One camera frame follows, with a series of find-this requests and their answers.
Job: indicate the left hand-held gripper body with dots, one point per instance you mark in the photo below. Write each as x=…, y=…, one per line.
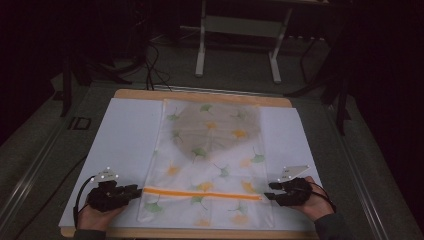
x=105, y=196

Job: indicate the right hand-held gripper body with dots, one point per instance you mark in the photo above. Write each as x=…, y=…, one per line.
x=296, y=191

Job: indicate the leaf print mesh laundry bag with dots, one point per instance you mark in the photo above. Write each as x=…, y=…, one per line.
x=206, y=170

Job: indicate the white board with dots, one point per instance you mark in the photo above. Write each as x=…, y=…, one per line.
x=126, y=140

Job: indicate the black metal stand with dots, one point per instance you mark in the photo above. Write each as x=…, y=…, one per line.
x=66, y=86
x=341, y=100

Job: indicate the white metal stand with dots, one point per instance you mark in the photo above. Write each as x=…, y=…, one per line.
x=240, y=26

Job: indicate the metal floor rail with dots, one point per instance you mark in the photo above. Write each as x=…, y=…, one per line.
x=360, y=173
x=30, y=173

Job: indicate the black floor bracket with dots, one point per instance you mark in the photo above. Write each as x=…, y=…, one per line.
x=79, y=123

